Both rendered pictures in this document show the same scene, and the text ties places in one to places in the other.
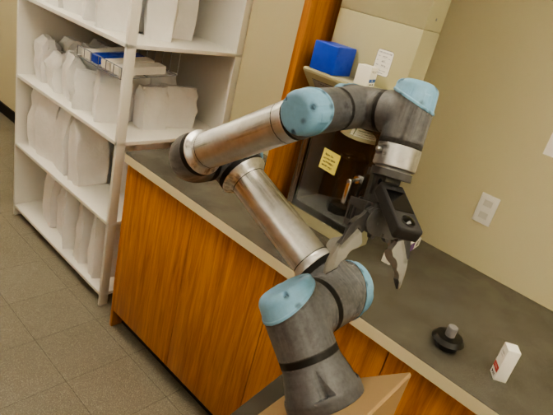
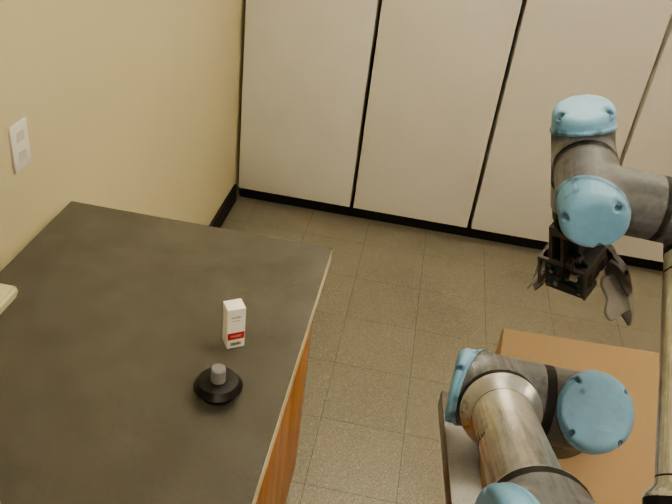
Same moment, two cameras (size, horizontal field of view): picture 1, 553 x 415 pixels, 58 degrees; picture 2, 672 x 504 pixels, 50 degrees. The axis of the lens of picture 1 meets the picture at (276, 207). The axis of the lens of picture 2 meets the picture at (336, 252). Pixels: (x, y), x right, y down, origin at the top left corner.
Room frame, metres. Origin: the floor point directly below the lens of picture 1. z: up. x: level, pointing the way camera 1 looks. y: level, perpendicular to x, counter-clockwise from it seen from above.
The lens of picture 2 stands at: (1.56, 0.38, 1.93)
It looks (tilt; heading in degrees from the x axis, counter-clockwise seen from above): 33 degrees down; 238
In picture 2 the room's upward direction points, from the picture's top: 7 degrees clockwise
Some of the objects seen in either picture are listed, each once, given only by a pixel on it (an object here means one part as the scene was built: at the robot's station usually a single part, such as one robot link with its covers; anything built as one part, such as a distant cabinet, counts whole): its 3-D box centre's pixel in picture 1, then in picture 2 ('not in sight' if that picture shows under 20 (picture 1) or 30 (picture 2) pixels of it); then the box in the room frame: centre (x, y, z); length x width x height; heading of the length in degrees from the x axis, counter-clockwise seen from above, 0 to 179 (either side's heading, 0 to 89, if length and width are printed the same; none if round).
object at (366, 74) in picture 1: (365, 75); not in sight; (1.63, -0.17, 1.54); 0.05 x 0.05 x 0.06; 61
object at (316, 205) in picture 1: (332, 170); not in sight; (1.70, -0.16, 1.19); 0.30 x 0.01 x 0.40; 52
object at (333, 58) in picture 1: (332, 58); not in sight; (1.72, -0.06, 1.56); 0.10 x 0.10 x 0.09; 52
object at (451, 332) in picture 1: (449, 336); (218, 381); (1.19, -0.56, 0.97); 0.09 x 0.09 x 0.07
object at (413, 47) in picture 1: (364, 132); not in sight; (1.81, -0.24, 1.33); 0.32 x 0.25 x 0.77; 52
